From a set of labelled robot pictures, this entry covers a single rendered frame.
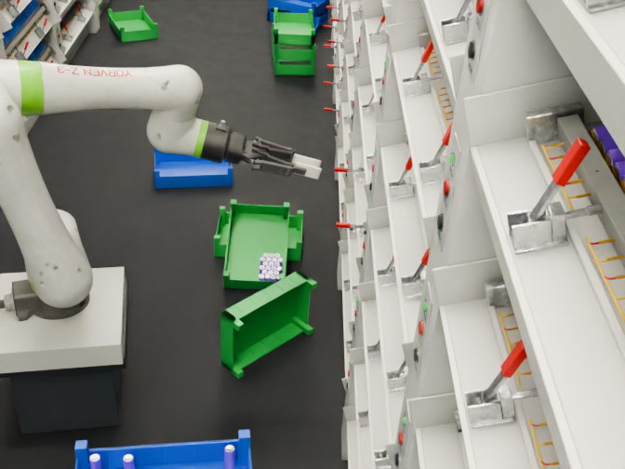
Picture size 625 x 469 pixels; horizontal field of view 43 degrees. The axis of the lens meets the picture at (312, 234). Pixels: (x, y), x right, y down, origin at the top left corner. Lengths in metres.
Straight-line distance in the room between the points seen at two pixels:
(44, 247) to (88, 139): 1.81
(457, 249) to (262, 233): 1.95
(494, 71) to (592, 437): 0.36
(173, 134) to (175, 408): 0.78
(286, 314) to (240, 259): 0.32
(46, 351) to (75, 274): 0.25
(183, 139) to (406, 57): 0.69
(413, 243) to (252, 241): 1.49
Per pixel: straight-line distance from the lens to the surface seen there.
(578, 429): 0.50
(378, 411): 1.53
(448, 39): 0.98
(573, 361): 0.54
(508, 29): 0.72
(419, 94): 1.29
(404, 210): 1.35
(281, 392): 2.30
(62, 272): 1.78
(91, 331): 2.00
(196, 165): 3.29
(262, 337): 2.44
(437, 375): 0.94
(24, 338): 2.01
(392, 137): 1.54
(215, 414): 2.24
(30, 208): 1.70
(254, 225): 2.76
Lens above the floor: 1.66
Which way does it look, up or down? 35 degrees down
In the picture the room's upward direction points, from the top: 4 degrees clockwise
